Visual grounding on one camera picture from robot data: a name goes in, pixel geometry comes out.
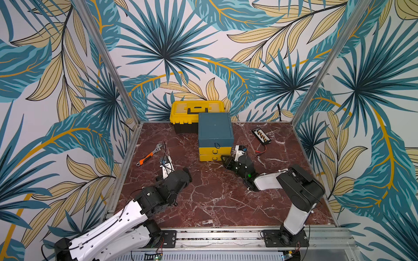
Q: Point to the teal drawer cabinet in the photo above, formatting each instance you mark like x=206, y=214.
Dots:
x=215, y=125

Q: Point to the left aluminium corner post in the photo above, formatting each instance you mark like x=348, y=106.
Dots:
x=87, y=18

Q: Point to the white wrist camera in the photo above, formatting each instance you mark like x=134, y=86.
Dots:
x=240, y=150
x=167, y=166

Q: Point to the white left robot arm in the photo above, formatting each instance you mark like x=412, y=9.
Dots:
x=130, y=228

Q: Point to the adjustable wrench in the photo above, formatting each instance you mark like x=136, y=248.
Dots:
x=151, y=154

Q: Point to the yellow black toolbox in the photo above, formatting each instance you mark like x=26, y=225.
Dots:
x=184, y=115

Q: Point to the teal top drawer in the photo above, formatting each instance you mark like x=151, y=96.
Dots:
x=209, y=142

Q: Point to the black battery holder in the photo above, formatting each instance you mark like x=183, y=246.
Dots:
x=261, y=136

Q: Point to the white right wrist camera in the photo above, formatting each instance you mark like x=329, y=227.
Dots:
x=240, y=150

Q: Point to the aluminium corner post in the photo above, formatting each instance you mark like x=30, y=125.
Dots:
x=87, y=18
x=352, y=22

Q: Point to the yellow drawer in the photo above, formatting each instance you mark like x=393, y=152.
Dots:
x=212, y=157
x=221, y=150

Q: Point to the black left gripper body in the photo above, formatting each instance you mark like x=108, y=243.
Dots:
x=159, y=180

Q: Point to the yellow bottom drawer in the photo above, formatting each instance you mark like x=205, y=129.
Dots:
x=212, y=157

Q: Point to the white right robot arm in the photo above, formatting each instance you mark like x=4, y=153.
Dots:
x=304, y=191

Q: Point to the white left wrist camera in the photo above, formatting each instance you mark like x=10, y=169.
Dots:
x=167, y=166

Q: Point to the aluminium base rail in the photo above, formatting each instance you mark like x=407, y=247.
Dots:
x=250, y=243

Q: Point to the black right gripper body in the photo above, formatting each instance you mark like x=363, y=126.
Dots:
x=233, y=162

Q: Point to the right aluminium corner post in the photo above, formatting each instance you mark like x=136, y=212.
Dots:
x=352, y=22

